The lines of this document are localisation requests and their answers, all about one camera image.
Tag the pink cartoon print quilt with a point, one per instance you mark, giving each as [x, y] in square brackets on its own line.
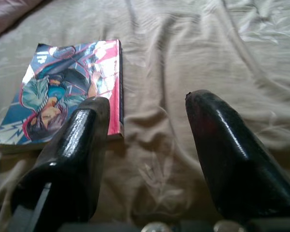
[4, 14]

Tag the bed with beige floral sheet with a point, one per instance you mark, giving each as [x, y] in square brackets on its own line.
[171, 72]

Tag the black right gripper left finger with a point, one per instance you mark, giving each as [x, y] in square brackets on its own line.
[72, 157]

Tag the colourful manga comic book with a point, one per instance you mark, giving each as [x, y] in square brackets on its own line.
[62, 72]

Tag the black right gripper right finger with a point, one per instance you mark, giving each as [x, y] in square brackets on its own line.
[232, 157]

